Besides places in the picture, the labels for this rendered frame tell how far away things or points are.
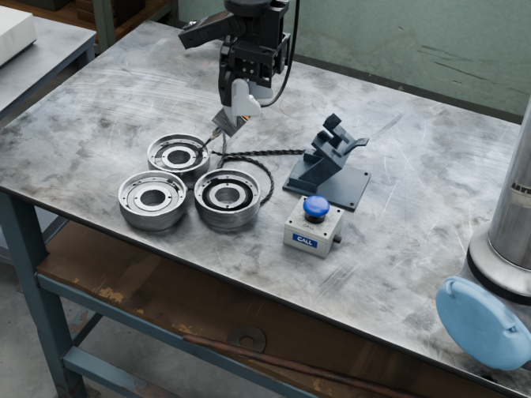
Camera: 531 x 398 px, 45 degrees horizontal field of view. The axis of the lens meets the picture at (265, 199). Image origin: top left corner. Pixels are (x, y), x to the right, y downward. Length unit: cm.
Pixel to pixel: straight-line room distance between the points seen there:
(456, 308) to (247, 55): 44
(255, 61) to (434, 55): 176
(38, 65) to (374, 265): 102
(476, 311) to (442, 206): 43
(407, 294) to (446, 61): 175
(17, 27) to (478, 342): 131
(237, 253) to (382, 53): 180
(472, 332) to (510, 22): 188
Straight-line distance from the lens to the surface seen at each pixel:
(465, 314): 73
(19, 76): 165
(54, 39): 179
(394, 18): 261
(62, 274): 133
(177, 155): 113
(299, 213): 99
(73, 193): 111
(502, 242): 68
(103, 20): 259
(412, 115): 131
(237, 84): 97
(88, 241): 138
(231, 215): 99
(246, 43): 93
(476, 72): 262
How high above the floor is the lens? 153
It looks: 43 degrees down
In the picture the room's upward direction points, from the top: 3 degrees clockwise
